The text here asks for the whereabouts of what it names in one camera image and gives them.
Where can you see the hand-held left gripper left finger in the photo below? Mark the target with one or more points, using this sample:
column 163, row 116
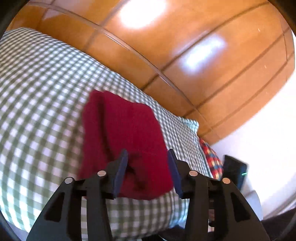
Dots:
column 121, row 171

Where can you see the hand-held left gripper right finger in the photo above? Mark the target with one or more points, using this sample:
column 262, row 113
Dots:
column 173, row 171

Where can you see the dark red garment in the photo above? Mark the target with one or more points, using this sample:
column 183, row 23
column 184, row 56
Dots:
column 122, row 125

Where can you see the red plaid pillow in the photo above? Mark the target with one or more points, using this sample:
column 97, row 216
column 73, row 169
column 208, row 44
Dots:
column 211, row 160

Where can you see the green checked pillow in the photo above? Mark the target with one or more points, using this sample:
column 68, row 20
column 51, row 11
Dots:
column 190, row 127

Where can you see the black device with green light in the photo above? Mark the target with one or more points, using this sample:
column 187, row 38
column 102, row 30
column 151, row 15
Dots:
column 233, row 169

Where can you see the bed with green checked sheet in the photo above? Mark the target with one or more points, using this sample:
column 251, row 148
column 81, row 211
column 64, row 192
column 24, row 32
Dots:
column 34, row 92

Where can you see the wooden wardrobe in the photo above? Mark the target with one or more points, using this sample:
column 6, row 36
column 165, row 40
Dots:
column 185, row 34

